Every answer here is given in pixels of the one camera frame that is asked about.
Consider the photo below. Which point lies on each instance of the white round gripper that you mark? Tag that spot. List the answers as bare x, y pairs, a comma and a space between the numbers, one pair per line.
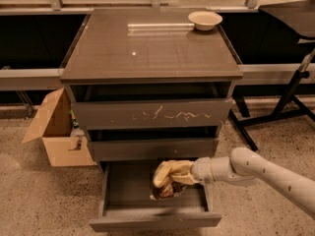
201, 170

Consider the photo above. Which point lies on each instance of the grey window sill rail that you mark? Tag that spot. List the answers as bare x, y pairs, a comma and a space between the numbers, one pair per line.
46, 79

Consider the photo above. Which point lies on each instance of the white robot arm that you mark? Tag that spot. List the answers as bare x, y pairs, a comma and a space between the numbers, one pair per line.
244, 167

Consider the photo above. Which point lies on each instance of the white paper bowl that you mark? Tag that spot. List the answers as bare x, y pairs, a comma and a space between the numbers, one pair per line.
204, 20

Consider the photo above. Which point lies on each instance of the black rolling stand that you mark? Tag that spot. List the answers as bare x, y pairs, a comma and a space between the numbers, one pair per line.
299, 16

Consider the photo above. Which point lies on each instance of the grey drawer cabinet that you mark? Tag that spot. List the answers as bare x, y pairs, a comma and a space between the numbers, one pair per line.
148, 46

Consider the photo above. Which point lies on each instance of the grey top drawer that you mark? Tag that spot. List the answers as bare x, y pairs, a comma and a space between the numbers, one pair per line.
135, 106

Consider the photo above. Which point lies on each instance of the grey middle drawer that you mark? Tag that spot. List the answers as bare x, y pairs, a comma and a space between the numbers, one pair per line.
153, 143

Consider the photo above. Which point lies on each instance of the grey open bottom drawer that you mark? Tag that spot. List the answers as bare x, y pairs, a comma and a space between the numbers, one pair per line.
125, 201

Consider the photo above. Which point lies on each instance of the brown chip bag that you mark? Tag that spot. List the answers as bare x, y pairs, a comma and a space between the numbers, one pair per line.
163, 185

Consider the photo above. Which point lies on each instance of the green bottle in box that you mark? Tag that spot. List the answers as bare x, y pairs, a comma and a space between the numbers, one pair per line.
74, 122

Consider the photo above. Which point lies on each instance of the open cardboard box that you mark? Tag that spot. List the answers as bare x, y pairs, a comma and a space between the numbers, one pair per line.
52, 124

